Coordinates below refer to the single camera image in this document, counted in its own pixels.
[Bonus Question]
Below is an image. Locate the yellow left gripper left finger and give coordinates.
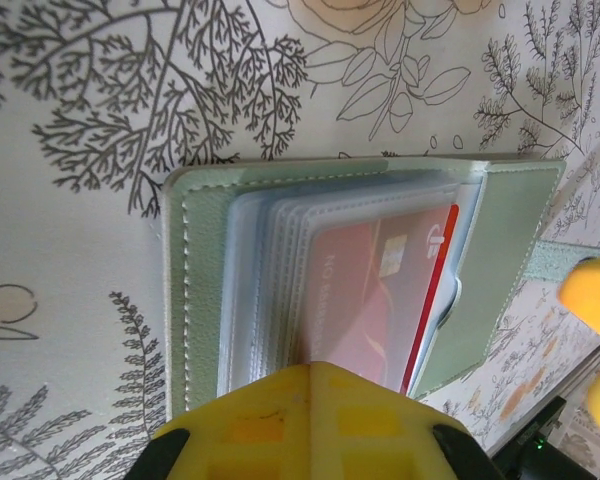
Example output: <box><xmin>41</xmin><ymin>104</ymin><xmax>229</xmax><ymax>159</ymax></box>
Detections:
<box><xmin>129</xmin><ymin>362</ymin><xmax>314</xmax><ymax>480</ymax></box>

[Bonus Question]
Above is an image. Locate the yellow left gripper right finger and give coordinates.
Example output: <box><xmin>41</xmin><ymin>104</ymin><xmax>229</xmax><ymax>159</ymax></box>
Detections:
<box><xmin>312</xmin><ymin>362</ymin><xmax>506</xmax><ymax>480</ymax></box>

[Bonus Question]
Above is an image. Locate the clear plastic container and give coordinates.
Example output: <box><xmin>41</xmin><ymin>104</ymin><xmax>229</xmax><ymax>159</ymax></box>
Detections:
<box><xmin>160</xmin><ymin>152</ymin><xmax>600</xmax><ymax>421</ymax></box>

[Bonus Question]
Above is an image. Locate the red small box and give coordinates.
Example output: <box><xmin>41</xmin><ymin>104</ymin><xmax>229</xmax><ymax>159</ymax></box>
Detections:
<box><xmin>299</xmin><ymin>202</ymin><xmax>460</xmax><ymax>396</ymax></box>

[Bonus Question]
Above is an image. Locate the floral print tablecloth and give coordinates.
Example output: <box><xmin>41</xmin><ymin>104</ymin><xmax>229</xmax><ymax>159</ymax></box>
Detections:
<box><xmin>0</xmin><ymin>0</ymin><xmax>600</xmax><ymax>480</ymax></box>

